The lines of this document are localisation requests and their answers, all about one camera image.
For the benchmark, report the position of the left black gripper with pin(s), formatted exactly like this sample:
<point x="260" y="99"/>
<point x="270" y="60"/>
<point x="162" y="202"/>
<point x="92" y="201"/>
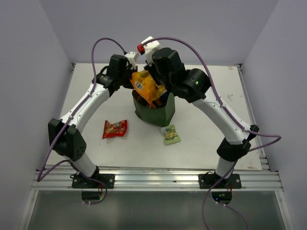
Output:
<point x="131" y="70"/>

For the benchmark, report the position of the green paper bag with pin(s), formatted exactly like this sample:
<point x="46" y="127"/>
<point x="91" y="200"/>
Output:
<point x="160" y="117"/>

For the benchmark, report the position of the red snack packet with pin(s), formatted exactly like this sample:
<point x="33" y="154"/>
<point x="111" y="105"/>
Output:
<point x="117" y="129"/>

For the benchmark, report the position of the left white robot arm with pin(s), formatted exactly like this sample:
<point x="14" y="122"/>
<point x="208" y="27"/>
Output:
<point x="65" y="134"/>

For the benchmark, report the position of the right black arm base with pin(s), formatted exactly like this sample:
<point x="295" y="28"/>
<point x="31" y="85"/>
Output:
<point x="207" y="180"/>

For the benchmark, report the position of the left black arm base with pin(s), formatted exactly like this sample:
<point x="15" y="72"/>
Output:
<point x="105" y="180"/>

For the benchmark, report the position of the yellow mango candy bag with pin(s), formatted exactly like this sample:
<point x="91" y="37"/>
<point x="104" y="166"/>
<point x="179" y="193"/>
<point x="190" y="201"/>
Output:
<point x="146" y="91"/>

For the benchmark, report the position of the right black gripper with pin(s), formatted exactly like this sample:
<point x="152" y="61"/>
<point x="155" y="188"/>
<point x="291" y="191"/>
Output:
<point x="150" y="68"/>

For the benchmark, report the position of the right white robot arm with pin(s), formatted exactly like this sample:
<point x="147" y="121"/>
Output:
<point x="194" y="86"/>

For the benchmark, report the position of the light green snack packet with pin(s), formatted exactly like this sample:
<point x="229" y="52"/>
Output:
<point x="171" y="135"/>

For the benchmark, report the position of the blue Doritos chip bag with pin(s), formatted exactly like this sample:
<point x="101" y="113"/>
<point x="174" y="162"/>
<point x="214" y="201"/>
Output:
<point x="164" y="96"/>

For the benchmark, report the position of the aluminium front rail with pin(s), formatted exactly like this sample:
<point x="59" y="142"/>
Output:
<point x="158" y="180"/>

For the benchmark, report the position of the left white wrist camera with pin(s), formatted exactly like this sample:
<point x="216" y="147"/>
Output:
<point x="132" y="58"/>

